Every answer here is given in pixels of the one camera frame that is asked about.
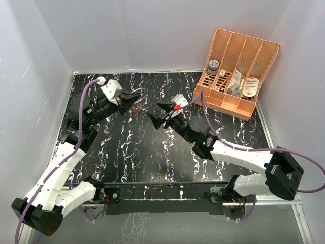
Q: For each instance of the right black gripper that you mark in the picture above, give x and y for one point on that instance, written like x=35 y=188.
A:
x=166 y=106

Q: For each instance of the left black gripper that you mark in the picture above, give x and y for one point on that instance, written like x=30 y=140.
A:
x=127 y=99

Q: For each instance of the bunch of keys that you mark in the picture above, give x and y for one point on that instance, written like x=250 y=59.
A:
x=140 y=105

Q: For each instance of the large silver keyring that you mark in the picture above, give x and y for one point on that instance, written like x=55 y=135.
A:
x=139 y=91

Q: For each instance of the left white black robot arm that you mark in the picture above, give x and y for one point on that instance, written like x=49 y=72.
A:
x=44 y=207

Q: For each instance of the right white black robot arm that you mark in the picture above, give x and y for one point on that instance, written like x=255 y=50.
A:
x=276 y=172

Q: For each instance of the small round grey jar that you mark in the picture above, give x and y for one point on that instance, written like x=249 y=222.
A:
x=213 y=67

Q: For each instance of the small white card box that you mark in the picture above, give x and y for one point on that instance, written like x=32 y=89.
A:
x=223 y=73

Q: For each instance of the white grey packaged item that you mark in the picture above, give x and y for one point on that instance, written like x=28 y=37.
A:
x=235 y=83

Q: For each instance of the orange plastic file organizer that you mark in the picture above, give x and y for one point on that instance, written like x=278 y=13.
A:
x=252 y=56

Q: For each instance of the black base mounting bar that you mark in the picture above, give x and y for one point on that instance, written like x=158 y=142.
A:
x=178 y=197

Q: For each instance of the white oval remote control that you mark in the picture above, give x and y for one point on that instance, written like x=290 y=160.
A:
x=250 y=87

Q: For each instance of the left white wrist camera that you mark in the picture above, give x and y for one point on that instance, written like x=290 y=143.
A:
x=112 y=89

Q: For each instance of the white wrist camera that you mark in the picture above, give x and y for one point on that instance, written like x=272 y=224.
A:
x=112 y=89
x=178 y=101

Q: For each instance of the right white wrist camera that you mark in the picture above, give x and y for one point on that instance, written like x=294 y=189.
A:
x=178 y=101

